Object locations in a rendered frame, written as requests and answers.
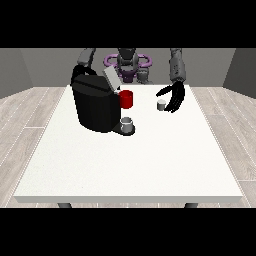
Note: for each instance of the red pod holder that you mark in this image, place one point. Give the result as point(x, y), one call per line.
point(126, 99)

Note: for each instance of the pale grey machine lid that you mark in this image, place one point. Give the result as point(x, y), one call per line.
point(111, 78)

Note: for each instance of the small grey cup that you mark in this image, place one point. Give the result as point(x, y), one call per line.
point(126, 125)

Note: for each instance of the grey robot trunk purple rings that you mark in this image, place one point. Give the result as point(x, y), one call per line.
point(128, 66)

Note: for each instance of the black coffee machine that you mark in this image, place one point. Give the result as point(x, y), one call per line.
point(95, 103)

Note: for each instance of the small grey coffee pod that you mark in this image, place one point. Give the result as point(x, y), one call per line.
point(161, 105)

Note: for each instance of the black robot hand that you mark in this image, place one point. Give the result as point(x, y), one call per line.
point(175, 96)
point(80, 71)

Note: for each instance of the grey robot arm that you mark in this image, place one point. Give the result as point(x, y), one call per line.
point(86, 56)
point(176, 65)

